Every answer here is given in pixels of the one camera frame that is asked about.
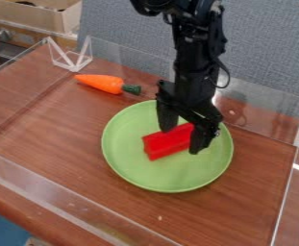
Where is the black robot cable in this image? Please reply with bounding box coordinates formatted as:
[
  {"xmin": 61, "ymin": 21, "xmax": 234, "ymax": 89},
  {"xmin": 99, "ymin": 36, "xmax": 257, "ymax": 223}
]
[{"xmin": 216, "ymin": 57, "xmax": 232, "ymax": 90}]

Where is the cardboard box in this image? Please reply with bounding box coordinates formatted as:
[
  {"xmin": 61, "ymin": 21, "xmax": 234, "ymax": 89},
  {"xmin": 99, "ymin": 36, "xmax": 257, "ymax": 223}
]
[{"xmin": 0, "ymin": 0, "xmax": 83, "ymax": 33}]

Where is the clear acrylic corner bracket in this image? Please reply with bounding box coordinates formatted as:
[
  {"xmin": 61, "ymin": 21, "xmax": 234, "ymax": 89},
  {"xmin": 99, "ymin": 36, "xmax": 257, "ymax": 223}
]
[{"xmin": 47, "ymin": 37, "xmax": 93, "ymax": 72}]

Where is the clear acrylic enclosure wall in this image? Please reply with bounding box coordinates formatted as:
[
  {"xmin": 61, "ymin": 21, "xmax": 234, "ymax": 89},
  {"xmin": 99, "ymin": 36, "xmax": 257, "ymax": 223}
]
[{"xmin": 0, "ymin": 43, "xmax": 299, "ymax": 246}]

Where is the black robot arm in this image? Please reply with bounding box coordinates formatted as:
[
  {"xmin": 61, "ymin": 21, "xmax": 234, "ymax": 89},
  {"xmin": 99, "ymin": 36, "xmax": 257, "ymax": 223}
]
[{"xmin": 130, "ymin": 0, "xmax": 228, "ymax": 155}]

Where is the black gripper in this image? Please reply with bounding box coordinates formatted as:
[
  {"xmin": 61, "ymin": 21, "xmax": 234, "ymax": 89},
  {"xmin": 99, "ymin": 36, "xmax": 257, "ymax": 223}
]
[{"xmin": 156, "ymin": 63, "xmax": 224, "ymax": 155}]

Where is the green round plate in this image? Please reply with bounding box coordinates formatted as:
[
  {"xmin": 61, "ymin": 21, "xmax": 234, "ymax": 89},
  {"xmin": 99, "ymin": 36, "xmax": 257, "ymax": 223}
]
[{"xmin": 102, "ymin": 100, "xmax": 234, "ymax": 193}]

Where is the red plastic block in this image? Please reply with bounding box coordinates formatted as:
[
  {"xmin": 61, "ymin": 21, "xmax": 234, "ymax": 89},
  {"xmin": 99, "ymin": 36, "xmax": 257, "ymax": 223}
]
[{"xmin": 142, "ymin": 123, "xmax": 194, "ymax": 160}]

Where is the orange toy carrot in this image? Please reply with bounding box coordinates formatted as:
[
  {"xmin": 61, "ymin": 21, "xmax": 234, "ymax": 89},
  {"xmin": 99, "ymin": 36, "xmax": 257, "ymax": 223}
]
[{"xmin": 75, "ymin": 74, "xmax": 142, "ymax": 95}]

